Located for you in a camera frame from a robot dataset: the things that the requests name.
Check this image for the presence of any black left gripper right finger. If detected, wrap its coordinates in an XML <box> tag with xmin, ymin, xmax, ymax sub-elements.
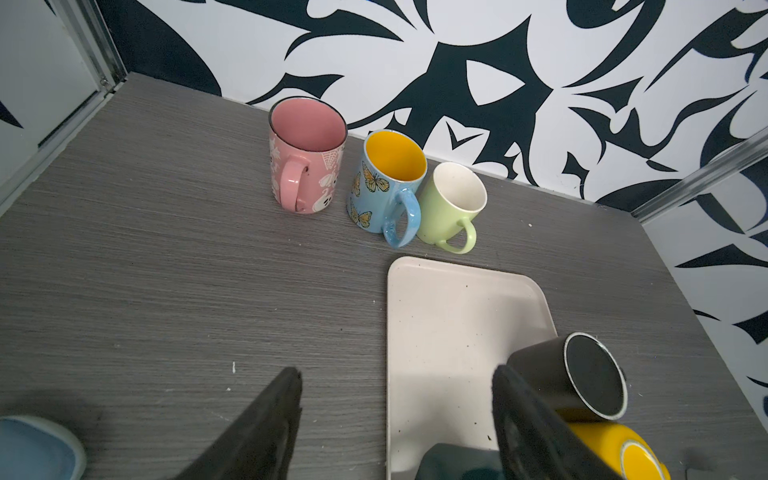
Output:
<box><xmin>492</xmin><ymin>365</ymin><xmax>620</xmax><ymax>480</ymax></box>

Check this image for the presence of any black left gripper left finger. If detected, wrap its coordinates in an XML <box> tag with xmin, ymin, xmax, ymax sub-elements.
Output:
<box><xmin>177</xmin><ymin>367</ymin><xmax>303</xmax><ymax>479</ymax></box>

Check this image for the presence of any black mug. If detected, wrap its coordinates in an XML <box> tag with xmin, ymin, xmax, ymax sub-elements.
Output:
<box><xmin>507</xmin><ymin>332</ymin><xmax>628</xmax><ymax>422</ymax></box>

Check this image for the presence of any yellow mug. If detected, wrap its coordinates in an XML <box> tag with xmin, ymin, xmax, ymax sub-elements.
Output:
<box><xmin>568</xmin><ymin>422</ymin><xmax>671</xmax><ymax>480</ymax></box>

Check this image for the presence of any dark green mug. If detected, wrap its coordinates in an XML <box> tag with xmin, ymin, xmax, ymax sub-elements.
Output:
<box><xmin>415</xmin><ymin>443</ymin><xmax>504</xmax><ymax>480</ymax></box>

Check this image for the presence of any light green mug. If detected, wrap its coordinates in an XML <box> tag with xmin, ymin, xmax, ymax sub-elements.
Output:
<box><xmin>417</xmin><ymin>162</ymin><xmax>488</xmax><ymax>255</ymax></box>

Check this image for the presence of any blue butterfly mug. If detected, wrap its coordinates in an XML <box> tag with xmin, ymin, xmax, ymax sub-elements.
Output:
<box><xmin>347</xmin><ymin>129</ymin><xmax>428</xmax><ymax>248</ymax></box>

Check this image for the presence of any pink ghost pattern mug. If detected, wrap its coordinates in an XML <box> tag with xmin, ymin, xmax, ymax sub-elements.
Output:
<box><xmin>268</xmin><ymin>96</ymin><xmax>348</xmax><ymax>215</ymax></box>

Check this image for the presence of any beige plastic tray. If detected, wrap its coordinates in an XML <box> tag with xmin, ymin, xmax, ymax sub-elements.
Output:
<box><xmin>386</xmin><ymin>256</ymin><xmax>557</xmax><ymax>479</ymax></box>

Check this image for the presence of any blue grey oblong case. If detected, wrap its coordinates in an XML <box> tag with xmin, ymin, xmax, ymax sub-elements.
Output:
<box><xmin>1</xmin><ymin>415</ymin><xmax>87</xmax><ymax>480</ymax></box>

